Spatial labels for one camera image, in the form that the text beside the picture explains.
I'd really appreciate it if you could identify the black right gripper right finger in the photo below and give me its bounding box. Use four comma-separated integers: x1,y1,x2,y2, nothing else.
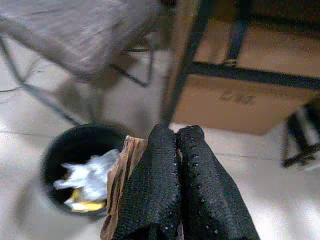
175,125,261,240

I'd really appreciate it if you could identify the large brown cardboard box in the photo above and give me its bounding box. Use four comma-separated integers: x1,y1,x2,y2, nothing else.
172,22,320,136

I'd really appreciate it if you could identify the crumpled white plastic bag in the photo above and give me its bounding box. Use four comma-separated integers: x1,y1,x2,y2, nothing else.
53,148,121,201

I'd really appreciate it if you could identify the black stand base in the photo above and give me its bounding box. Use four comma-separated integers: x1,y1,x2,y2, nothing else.
281,97,320,168

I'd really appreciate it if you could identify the yellow paper packaging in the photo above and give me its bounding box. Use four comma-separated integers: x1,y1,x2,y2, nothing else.
63,189,107,213

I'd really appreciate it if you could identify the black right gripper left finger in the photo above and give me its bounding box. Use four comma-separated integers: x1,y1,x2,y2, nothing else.
109,124,182,240

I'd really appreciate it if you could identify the brown cardboard scrap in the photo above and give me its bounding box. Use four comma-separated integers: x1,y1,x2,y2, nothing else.
99,135,148,240

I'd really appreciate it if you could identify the black metal table frame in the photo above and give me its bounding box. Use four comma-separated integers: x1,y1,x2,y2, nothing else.
159,0,320,126

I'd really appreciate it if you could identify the black round rubbish bin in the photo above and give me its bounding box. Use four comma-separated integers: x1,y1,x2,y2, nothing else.
39,124,131,217

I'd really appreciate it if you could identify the grey folding table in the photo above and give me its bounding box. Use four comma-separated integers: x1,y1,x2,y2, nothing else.
0,0,161,126

